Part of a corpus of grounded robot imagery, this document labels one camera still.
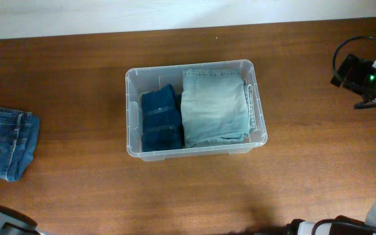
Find dark blue jeans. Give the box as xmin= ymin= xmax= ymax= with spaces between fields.
xmin=0 ymin=107 xmax=40 ymax=181

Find light grey jeans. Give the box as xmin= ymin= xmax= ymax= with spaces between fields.
xmin=181 ymin=69 xmax=257 ymax=148

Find clear plastic storage bin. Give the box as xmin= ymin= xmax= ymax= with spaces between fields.
xmin=125 ymin=59 xmax=268 ymax=161

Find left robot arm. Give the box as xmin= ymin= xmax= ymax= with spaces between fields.
xmin=0 ymin=205 xmax=44 ymax=235

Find teal cloth bundle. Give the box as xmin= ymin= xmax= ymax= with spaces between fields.
xmin=142 ymin=84 xmax=183 ymax=152

